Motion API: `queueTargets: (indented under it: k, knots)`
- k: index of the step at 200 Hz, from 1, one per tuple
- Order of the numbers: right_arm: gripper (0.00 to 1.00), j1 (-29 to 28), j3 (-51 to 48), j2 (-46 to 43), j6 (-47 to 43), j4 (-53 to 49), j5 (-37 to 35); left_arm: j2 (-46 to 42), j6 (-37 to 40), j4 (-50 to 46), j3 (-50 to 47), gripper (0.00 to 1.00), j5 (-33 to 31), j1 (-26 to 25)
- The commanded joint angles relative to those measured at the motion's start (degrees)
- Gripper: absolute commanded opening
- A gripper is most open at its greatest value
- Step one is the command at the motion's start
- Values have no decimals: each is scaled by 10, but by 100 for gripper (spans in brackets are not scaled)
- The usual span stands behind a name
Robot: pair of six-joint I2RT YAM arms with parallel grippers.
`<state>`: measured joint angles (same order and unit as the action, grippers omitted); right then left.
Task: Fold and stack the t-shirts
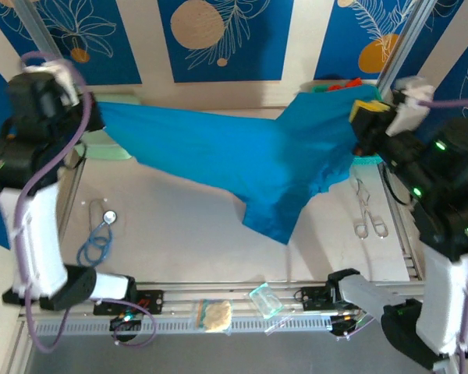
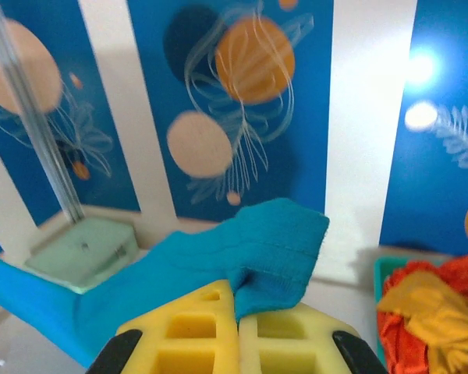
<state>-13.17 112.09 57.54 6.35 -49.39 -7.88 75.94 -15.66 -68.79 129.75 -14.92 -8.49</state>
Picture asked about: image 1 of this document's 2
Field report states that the plastic bag with beige contents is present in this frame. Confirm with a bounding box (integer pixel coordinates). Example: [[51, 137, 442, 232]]
[[190, 298, 235, 336]]

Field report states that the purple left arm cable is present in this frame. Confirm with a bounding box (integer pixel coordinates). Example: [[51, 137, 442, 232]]
[[14, 51, 158, 354]]

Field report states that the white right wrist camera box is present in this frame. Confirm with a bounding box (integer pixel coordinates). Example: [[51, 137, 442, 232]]
[[385, 76, 434, 137]]

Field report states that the black cable connector module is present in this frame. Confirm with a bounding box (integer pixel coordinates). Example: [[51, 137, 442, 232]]
[[329, 313, 363, 339], [108, 313, 144, 340]]

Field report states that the mint green zip case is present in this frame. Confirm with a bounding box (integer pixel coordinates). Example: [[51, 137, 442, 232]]
[[81, 92, 142, 161]]

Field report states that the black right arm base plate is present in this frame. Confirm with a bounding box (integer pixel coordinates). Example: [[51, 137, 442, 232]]
[[300, 286, 336, 312]]

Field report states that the clear empty plastic bag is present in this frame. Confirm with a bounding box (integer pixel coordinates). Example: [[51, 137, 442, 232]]
[[264, 309, 297, 336]]

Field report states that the aluminium frame rail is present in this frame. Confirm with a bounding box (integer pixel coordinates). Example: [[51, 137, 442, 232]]
[[17, 280, 442, 323]]

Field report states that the blue t-shirt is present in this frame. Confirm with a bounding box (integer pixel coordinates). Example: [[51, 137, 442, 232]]
[[97, 85, 379, 245]]

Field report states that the aluminium frame post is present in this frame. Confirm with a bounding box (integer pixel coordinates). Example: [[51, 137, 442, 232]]
[[13, 0, 66, 63], [376, 0, 441, 94]]

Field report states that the teal plastic basket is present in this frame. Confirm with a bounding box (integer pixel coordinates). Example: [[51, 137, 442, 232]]
[[310, 79, 383, 167]]

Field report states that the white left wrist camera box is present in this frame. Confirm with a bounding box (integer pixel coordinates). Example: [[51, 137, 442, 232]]
[[22, 62, 83, 107]]

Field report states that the blue stethoscope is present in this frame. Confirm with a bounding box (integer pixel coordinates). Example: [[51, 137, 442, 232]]
[[76, 197, 119, 268]]

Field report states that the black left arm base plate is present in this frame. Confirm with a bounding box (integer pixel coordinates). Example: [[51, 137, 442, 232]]
[[92, 288, 165, 316]]

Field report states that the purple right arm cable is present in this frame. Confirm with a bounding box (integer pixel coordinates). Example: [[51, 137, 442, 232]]
[[335, 96, 468, 374]]

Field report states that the orange-red t-shirt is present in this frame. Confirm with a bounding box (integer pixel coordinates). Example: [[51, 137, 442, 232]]
[[327, 76, 363, 92]]

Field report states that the slotted grey cable duct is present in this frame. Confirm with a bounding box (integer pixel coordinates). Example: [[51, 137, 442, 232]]
[[33, 314, 383, 337]]

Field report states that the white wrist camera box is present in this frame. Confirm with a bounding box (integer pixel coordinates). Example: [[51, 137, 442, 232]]
[[385, 76, 434, 137], [22, 62, 83, 107]]

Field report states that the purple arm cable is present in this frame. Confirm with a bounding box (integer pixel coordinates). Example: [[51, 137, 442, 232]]
[[335, 96, 468, 374], [14, 51, 158, 354]]

